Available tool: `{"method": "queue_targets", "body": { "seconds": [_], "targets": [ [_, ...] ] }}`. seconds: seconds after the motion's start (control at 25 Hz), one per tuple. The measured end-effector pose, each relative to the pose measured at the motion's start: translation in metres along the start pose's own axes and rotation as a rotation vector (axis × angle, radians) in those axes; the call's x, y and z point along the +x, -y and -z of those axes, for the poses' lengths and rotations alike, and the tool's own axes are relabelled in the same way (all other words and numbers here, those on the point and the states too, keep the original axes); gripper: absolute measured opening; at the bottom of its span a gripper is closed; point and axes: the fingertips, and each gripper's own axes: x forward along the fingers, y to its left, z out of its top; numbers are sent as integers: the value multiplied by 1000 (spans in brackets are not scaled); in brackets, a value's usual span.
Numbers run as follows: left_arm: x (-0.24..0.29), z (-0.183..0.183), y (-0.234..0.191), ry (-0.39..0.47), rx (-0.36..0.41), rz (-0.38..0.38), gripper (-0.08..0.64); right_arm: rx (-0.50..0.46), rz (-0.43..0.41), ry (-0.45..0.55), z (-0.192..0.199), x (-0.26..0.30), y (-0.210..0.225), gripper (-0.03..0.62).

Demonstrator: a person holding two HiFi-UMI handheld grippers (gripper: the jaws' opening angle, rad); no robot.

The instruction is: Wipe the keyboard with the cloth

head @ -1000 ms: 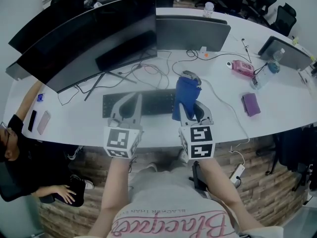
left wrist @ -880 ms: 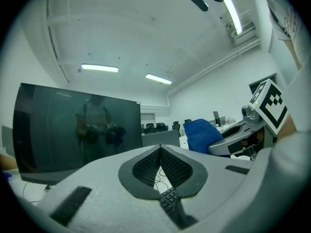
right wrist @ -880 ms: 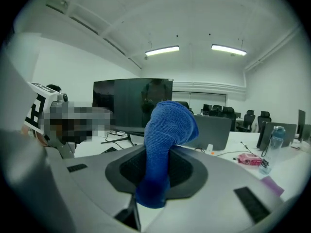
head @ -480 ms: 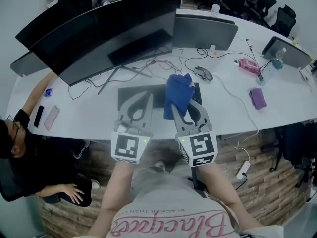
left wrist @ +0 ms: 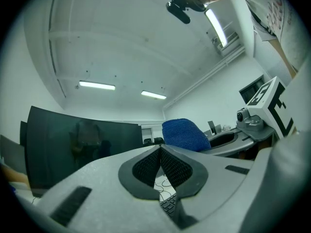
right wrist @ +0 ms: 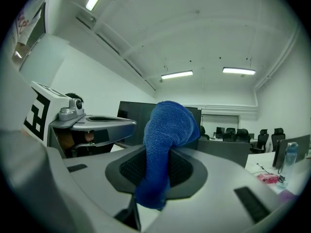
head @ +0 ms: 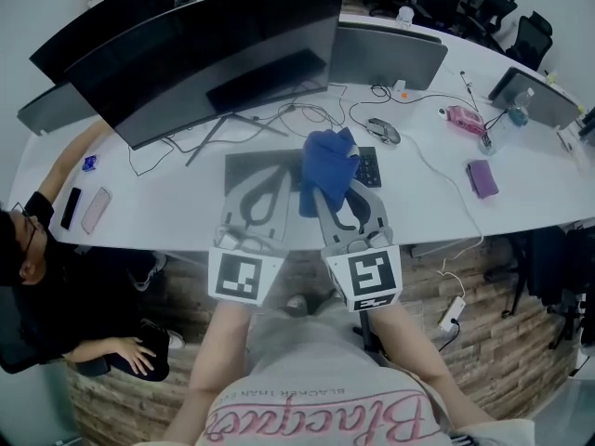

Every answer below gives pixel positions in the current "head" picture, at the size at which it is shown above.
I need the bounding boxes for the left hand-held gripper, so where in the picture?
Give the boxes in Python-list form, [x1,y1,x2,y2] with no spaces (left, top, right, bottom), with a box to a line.
[207,161,292,307]

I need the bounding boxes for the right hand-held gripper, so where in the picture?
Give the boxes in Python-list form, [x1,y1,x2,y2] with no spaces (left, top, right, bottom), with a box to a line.
[311,179,403,313]

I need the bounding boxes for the black keyboard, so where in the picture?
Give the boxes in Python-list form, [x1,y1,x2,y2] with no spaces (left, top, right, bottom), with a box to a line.
[224,145,383,199]

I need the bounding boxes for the blue cloth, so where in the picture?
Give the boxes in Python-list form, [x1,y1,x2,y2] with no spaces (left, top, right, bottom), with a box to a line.
[298,127,360,218]

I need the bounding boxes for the person's right forearm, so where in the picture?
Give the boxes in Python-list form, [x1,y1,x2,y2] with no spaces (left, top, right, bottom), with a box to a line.
[369,302,450,389]

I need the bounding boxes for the person's left forearm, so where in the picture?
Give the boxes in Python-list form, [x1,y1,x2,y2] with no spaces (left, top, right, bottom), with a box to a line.
[188,302,255,389]

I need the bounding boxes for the grey computer mouse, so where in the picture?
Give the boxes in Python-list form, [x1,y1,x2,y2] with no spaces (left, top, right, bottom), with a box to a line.
[365,117,402,146]

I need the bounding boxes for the white power strip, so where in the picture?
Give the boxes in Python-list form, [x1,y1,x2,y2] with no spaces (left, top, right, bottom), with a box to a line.
[437,295,468,332]

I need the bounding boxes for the pink box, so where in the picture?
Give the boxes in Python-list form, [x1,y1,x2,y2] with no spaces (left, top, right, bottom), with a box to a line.
[446,104,485,134]

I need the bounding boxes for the curved black monitor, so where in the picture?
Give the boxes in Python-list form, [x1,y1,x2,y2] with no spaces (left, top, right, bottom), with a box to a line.
[28,0,348,167]

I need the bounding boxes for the pink phone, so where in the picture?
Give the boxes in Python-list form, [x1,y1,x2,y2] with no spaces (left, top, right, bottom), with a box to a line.
[81,187,112,234]

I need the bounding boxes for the person's grey pink-print shirt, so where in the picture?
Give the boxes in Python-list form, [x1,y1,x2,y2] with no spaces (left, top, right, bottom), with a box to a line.
[197,316,536,446]

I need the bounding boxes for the clear bottle with blue lid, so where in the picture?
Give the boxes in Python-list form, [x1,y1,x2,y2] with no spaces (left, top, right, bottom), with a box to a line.
[478,104,529,156]

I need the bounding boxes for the black phone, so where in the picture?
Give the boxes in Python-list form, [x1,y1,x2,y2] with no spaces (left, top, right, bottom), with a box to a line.
[59,187,83,230]

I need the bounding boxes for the small clear water bottle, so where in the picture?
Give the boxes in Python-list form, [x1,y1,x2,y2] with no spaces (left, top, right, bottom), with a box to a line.
[510,87,536,110]

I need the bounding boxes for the grey desk divider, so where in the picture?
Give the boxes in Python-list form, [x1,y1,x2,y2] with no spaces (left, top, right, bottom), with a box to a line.
[487,66,582,132]
[17,81,99,135]

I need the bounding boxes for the row of black chairs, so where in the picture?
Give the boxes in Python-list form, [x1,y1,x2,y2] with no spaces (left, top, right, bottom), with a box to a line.
[371,0,554,72]

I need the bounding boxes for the white cable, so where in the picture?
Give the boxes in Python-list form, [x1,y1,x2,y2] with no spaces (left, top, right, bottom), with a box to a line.
[408,135,484,296]

